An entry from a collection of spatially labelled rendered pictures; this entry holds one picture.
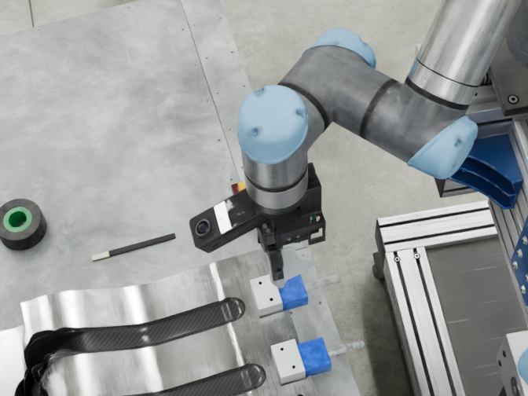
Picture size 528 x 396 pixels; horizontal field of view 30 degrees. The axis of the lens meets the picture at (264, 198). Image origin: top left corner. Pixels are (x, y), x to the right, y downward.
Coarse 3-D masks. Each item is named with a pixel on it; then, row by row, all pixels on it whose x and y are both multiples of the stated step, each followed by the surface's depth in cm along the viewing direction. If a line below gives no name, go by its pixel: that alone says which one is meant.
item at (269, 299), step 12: (264, 276) 144; (300, 276) 145; (336, 276) 146; (252, 288) 143; (264, 288) 143; (276, 288) 143; (288, 288) 144; (300, 288) 144; (312, 288) 146; (264, 300) 142; (276, 300) 142; (288, 300) 144; (300, 300) 144; (264, 312) 143; (276, 312) 144
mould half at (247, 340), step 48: (144, 288) 148; (192, 288) 147; (240, 288) 146; (0, 336) 148; (192, 336) 144; (240, 336) 143; (288, 336) 142; (0, 384) 144; (48, 384) 136; (96, 384) 136; (144, 384) 139; (288, 384) 139
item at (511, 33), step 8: (520, 8) 144; (520, 16) 143; (512, 24) 146; (520, 24) 143; (512, 32) 145; (520, 32) 144; (512, 40) 146; (520, 40) 144; (512, 48) 146; (520, 48) 144; (520, 56) 145
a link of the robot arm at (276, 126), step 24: (264, 96) 106; (288, 96) 106; (240, 120) 105; (264, 120) 104; (288, 120) 104; (312, 120) 108; (240, 144) 108; (264, 144) 104; (288, 144) 105; (312, 144) 110; (264, 168) 108; (288, 168) 109
